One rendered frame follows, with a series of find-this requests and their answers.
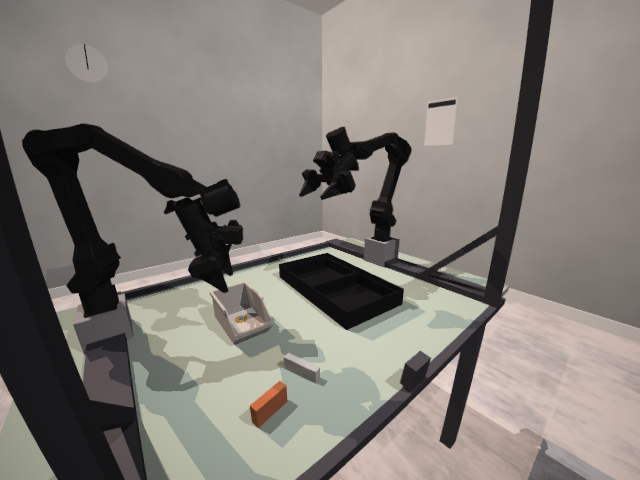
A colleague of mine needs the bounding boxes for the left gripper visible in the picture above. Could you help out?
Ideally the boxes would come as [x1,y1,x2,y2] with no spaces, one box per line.
[185,219,233,293]

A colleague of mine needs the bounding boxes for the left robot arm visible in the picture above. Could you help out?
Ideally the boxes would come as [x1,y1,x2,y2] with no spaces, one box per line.
[22,123,243,318]

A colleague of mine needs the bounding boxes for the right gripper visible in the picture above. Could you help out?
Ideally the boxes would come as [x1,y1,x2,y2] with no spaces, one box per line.
[299,159,356,200]

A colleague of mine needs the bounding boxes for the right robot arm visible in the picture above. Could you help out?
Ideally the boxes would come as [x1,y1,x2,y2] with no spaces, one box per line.
[313,127,412,242]

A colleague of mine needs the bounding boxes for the pale pink rectangular block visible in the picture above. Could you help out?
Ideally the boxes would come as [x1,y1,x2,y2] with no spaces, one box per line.
[284,353,320,383]

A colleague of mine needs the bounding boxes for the orange rectangular block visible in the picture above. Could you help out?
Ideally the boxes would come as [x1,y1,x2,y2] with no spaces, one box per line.
[250,381,287,428]

